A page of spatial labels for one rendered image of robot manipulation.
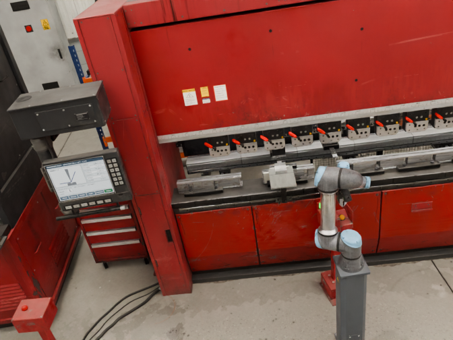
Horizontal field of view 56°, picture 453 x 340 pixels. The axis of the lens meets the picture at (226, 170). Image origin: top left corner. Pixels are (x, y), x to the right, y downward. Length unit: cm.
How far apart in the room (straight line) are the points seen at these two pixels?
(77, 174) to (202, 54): 108
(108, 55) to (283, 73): 111
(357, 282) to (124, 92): 184
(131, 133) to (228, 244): 124
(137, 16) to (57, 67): 450
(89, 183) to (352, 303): 178
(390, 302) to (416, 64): 175
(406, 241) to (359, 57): 159
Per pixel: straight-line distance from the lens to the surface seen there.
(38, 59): 727
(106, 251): 408
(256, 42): 282
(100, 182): 272
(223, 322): 352
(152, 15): 280
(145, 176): 304
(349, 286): 278
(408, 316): 356
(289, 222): 339
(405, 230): 367
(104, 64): 274
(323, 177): 240
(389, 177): 334
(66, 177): 274
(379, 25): 294
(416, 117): 326
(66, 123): 259
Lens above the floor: 273
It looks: 32 degrees down
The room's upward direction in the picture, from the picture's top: 10 degrees counter-clockwise
